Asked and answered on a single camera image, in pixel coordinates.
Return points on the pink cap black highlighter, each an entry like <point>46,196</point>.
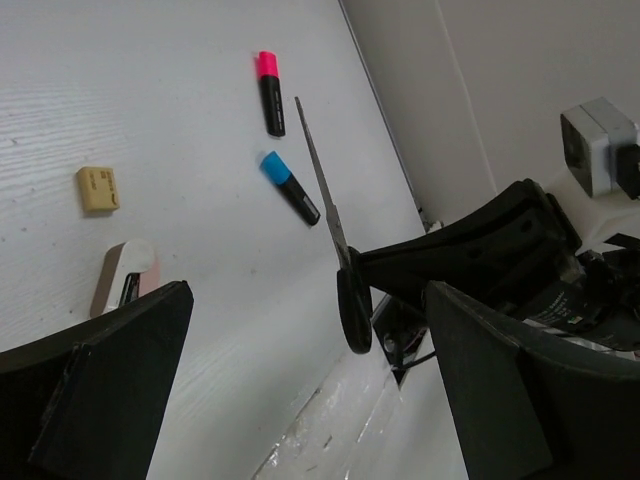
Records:
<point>270,92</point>

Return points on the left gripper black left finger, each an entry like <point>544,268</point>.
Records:
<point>88,402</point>

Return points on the aluminium rail right side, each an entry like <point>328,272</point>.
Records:
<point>425,222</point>

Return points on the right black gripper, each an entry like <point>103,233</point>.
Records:
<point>517,253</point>

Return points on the black handled scissors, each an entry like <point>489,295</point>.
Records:
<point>354,295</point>

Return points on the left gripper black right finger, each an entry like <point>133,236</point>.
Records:
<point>529,405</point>

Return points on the pink white mini stapler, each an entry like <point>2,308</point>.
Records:
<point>130,270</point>

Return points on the blue cap black highlighter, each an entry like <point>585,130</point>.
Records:
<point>287,184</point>

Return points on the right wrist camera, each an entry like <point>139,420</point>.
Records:
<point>601,148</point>

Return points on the small tan eraser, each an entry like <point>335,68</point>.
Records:
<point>98,190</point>

